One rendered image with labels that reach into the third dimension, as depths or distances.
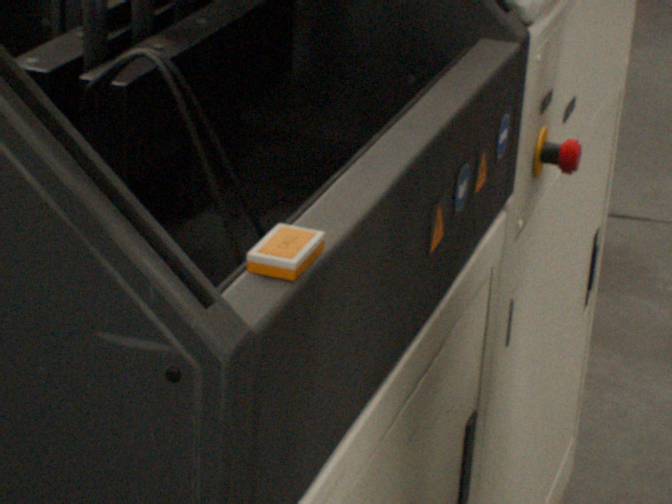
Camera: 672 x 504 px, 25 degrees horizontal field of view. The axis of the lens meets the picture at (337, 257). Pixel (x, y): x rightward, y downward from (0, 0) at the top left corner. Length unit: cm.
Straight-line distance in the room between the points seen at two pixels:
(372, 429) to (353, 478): 4
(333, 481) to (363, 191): 19
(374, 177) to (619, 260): 233
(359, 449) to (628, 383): 180
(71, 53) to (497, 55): 38
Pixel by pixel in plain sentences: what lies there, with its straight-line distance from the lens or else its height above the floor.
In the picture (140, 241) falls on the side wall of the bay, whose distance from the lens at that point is 78.
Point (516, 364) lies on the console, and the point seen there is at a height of 55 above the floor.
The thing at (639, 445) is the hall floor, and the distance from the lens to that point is 264.
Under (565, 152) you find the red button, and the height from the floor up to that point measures 81.
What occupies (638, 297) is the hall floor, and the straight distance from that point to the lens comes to 317.
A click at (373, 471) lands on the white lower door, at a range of 112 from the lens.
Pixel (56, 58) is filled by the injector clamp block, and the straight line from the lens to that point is 115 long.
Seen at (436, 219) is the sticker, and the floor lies 88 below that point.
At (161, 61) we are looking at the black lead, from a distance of 102.
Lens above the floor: 132
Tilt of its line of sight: 24 degrees down
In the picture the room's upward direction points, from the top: 3 degrees clockwise
